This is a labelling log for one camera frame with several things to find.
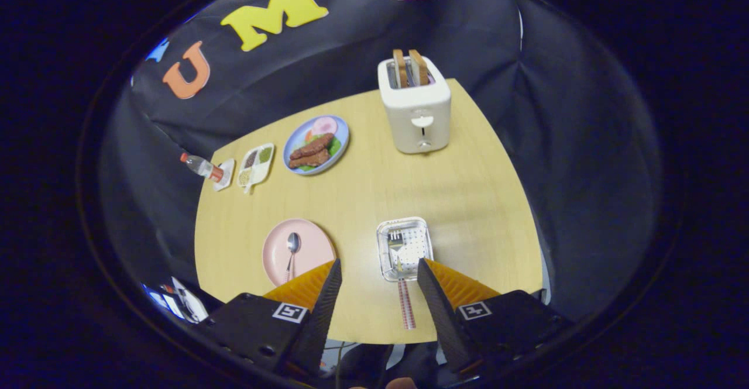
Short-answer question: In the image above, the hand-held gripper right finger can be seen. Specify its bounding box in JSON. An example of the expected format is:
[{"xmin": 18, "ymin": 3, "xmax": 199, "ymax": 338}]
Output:
[{"xmin": 417, "ymin": 258, "xmax": 571, "ymax": 375}]

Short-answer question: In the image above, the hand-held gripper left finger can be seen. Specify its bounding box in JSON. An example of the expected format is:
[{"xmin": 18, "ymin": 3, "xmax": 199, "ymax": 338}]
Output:
[{"xmin": 196, "ymin": 259, "xmax": 343, "ymax": 378}]

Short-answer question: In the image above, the fork with red checked handle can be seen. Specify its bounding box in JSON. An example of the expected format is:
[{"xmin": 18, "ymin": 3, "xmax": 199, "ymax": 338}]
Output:
[{"xmin": 387, "ymin": 231, "xmax": 417, "ymax": 330}]

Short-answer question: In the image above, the spoon with red checked handle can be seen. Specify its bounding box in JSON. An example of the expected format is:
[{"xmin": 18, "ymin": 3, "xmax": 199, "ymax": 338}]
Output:
[{"xmin": 284, "ymin": 232, "xmax": 301, "ymax": 284}]

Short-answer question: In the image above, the pink plate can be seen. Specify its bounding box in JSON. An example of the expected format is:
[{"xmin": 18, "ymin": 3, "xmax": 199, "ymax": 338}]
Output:
[{"xmin": 262, "ymin": 219, "xmax": 337, "ymax": 287}]

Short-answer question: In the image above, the clear square tray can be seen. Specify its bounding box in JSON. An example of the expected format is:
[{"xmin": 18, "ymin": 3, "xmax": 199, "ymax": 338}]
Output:
[{"xmin": 376, "ymin": 217, "xmax": 434, "ymax": 282}]

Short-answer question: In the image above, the white flat board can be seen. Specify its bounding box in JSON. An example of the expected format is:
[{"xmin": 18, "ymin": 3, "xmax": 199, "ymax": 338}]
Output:
[{"xmin": 170, "ymin": 277, "xmax": 208, "ymax": 323}]

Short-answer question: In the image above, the brown sausage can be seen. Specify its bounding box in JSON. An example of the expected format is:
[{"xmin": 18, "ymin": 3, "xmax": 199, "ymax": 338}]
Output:
[
  {"xmin": 291, "ymin": 133, "xmax": 335, "ymax": 160},
  {"xmin": 288, "ymin": 149, "xmax": 331, "ymax": 170}
]

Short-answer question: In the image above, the white divided condiment tray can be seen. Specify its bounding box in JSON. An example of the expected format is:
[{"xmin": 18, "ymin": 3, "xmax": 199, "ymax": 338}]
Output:
[{"xmin": 236, "ymin": 143, "xmax": 275, "ymax": 195}]

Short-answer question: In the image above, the blue lit screen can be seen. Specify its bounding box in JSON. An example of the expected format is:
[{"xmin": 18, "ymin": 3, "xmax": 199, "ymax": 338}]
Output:
[{"xmin": 142, "ymin": 284, "xmax": 176, "ymax": 315}]

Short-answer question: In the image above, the blue plate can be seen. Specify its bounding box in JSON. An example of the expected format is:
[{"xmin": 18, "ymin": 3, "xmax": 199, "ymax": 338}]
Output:
[{"xmin": 283, "ymin": 115, "xmax": 351, "ymax": 175}]

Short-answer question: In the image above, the small white dish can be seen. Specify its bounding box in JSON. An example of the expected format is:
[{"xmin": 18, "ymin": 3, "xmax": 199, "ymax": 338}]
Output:
[{"xmin": 212, "ymin": 158, "xmax": 236, "ymax": 192}]

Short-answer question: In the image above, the pink round food slice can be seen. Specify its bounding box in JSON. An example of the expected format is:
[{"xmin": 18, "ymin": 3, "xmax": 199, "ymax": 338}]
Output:
[{"xmin": 310, "ymin": 116, "xmax": 339, "ymax": 138}]

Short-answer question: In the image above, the clear bottle with red cap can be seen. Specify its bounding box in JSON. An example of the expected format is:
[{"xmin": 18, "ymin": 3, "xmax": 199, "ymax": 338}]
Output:
[{"xmin": 180, "ymin": 153, "xmax": 225, "ymax": 183}]

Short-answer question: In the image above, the white toaster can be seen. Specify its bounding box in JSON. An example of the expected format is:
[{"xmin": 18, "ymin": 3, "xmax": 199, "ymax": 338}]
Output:
[{"xmin": 377, "ymin": 56, "xmax": 452, "ymax": 154}]

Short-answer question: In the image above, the brown toast slice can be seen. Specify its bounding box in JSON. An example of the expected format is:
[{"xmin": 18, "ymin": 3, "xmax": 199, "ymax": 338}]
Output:
[
  {"xmin": 408, "ymin": 49, "xmax": 430, "ymax": 86},
  {"xmin": 392, "ymin": 49, "xmax": 409, "ymax": 89}
]

